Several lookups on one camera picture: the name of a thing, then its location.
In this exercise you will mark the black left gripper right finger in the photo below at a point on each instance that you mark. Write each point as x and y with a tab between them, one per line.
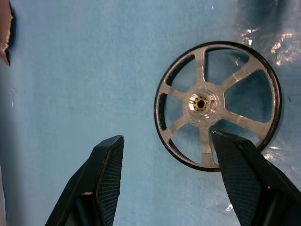
244	183

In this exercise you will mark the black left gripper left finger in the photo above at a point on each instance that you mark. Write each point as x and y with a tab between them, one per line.
107	179

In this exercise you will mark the silver spoked rotor black rim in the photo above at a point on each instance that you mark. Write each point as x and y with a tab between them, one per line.
200	70

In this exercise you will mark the blue plastic table cover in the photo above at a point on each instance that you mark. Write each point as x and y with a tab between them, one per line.
70	70

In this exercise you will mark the brown torn hole in cover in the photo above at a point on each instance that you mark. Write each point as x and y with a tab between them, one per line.
3	23

